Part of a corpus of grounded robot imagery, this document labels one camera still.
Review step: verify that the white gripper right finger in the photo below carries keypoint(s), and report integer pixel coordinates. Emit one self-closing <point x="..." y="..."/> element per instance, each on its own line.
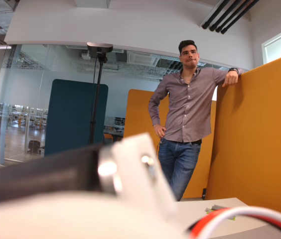
<point x="140" y="179"/>

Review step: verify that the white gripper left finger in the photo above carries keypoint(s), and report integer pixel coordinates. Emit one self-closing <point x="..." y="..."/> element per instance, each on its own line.
<point x="55" y="219"/>

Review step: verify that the black waste basket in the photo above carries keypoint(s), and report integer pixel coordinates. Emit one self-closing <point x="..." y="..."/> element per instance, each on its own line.
<point x="34" y="147"/>

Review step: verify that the small grey building bricks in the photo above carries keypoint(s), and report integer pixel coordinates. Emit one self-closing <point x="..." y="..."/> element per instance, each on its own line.
<point x="215" y="207"/>

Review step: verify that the person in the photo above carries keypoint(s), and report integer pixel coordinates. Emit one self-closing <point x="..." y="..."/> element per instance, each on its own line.
<point x="187" y="107"/>

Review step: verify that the black tripod stand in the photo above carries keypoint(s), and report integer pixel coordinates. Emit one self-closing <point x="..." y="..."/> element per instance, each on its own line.
<point x="97" y="104"/>

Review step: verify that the teal partition panel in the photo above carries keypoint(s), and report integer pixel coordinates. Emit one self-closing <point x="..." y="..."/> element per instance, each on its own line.
<point x="73" y="117"/>

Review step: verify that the large orange partition panel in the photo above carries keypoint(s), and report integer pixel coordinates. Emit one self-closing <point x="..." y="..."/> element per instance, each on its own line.
<point x="260" y="137"/>

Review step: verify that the black webcam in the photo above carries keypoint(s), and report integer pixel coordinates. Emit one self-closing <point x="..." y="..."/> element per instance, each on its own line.
<point x="100" y="47"/>

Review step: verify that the grey studded baseplate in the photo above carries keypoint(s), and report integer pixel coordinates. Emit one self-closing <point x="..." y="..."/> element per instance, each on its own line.
<point x="270" y="232"/>

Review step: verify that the black ceiling pipe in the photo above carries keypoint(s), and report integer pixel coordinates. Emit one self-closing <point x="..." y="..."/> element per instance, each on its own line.
<point x="231" y="18"/>
<point x="215" y="15"/>
<point x="237" y="20"/>
<point x="224" y="17"/>

